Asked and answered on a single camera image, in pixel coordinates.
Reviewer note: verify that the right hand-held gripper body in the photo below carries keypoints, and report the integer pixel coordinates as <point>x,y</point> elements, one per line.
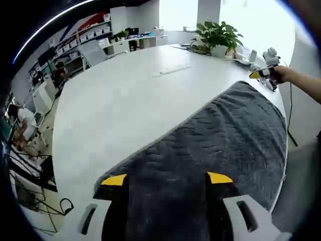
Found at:
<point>272,56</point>

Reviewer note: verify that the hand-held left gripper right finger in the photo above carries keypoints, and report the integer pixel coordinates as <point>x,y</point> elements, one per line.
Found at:
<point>218,200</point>

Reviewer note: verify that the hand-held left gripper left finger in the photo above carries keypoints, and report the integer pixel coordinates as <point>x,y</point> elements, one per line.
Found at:
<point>115,200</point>

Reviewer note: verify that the grey towel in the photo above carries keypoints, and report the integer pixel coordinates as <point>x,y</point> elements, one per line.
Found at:
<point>213,140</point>

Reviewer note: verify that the person's right hand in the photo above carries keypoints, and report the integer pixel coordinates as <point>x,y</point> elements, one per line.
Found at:
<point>286,74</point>

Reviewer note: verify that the white device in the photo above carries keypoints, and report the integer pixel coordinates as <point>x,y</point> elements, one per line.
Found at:
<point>268,84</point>

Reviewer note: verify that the white plant pot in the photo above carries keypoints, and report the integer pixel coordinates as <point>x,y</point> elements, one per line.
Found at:
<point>219,51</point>

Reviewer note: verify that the large green potted plant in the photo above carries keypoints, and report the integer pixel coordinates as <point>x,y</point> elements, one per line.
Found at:
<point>218,32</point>

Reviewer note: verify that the white low cabinet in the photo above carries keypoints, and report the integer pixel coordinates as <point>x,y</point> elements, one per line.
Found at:
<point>145,41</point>

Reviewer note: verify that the black device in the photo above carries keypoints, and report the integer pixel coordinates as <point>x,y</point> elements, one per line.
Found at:
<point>131,32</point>

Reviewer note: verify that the small green plant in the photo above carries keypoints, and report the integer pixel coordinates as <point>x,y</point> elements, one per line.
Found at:
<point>120,35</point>

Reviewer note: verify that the black monitor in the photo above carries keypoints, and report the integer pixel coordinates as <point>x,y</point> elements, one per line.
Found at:
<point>46,56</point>

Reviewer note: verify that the shelf with white bins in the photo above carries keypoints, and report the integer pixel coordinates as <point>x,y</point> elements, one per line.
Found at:
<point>87,32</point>

